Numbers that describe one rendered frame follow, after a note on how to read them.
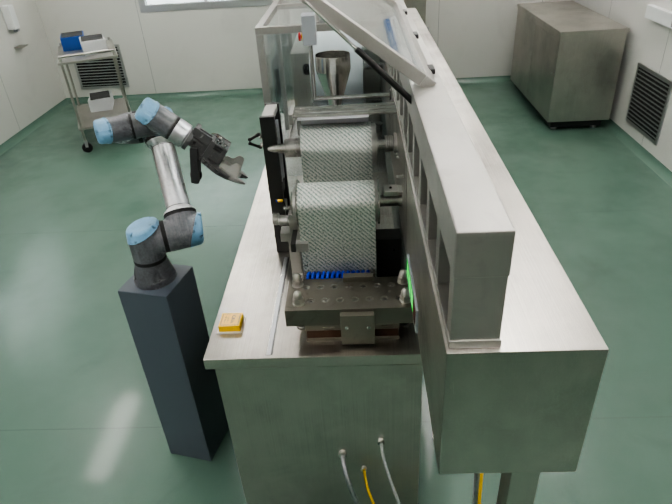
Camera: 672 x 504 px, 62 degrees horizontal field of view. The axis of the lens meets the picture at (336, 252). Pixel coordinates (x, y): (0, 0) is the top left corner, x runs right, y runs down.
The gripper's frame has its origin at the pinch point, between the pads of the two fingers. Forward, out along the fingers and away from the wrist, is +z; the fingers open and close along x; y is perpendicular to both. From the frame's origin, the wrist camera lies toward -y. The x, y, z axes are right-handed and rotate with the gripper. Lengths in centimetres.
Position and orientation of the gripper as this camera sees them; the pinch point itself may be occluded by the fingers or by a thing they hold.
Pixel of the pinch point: (241, 180)
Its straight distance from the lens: 176.7
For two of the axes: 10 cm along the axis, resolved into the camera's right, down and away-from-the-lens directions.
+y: 6.0, -6.7, -4.4
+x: 0.2, -5.4, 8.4
